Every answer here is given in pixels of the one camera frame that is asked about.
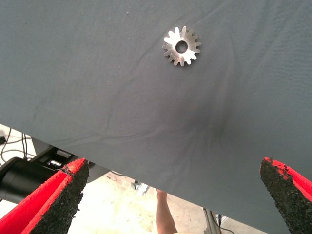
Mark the dark grey table cloth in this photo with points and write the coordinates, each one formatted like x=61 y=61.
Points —
x=97 y=73

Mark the grey metal floor bracket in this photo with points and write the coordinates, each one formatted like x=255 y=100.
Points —
x=140 y=188

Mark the person's bare leg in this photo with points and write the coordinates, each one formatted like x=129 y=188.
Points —
x=164 y=214

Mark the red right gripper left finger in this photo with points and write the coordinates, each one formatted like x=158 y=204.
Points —
x=48 y=207

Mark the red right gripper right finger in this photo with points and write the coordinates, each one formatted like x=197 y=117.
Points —
x=290 y=195

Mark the silver metal table leg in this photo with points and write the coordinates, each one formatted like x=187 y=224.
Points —
x=207 y=219

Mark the black cylindrical frame part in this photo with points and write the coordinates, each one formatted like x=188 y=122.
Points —
x=19 y=179

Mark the large steel gear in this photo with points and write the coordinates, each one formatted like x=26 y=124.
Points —
x=191 y=42

